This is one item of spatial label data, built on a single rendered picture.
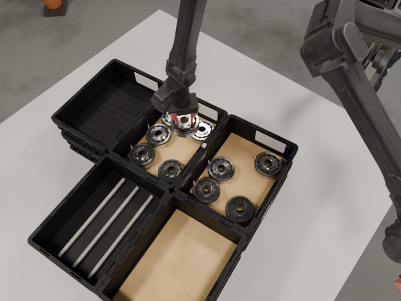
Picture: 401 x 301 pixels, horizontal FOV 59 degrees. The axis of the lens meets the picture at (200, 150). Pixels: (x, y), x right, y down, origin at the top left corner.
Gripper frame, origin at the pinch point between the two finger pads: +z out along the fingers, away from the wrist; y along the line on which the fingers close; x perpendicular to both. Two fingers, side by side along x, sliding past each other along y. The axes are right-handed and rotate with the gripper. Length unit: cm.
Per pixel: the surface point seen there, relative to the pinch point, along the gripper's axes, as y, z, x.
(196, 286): -7, 21, -52
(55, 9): -90, 100, 223
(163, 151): -10.3, 21.7, 2.2
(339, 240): 49, 36, -43
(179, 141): -2.9, 21.9, 5.6
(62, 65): -85, 105, 154
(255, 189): 21.3, 22.2, -21.8
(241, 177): 17.6, 22.2, -15.6
